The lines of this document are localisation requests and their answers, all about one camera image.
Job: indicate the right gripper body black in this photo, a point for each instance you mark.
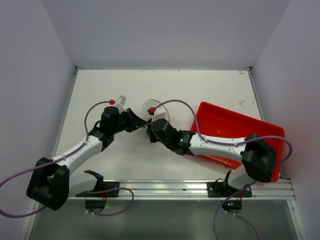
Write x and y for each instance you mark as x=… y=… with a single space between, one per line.
x=153 y=131

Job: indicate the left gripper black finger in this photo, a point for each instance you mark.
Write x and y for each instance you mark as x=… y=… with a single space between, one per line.
x=139 y=123
x=131 y=114

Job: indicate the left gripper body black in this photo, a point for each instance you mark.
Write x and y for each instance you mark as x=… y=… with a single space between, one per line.
x=126 y=122

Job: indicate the white mesh laundry bag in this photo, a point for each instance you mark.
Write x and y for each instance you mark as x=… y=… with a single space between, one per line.
x=143 y=114

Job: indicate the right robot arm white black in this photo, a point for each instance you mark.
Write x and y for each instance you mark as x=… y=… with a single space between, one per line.
x=257 y=158

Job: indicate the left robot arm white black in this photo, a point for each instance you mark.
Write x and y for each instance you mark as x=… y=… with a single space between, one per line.
x=50 y=183

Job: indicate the red plastic tray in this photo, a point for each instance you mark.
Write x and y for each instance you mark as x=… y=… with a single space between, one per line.
x=220 y=122

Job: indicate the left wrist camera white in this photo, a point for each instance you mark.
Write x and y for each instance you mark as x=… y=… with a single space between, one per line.
x=119 y=103

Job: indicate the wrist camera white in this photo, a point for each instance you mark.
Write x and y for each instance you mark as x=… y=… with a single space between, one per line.
x=119 y=103
x=156 y=113

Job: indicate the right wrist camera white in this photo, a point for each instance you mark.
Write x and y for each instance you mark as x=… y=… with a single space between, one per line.
x=156 y=113

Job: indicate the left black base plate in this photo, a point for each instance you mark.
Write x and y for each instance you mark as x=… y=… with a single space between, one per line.
x=110 y=190

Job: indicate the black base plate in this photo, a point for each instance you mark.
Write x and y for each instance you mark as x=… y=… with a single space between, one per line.
x=219 y=189
x=110 y=190

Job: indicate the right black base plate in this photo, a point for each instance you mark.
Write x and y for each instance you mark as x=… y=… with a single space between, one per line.
x=219 y=189

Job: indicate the aluminium mounting rail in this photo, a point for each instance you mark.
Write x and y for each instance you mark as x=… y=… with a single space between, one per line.
x=198 y=190

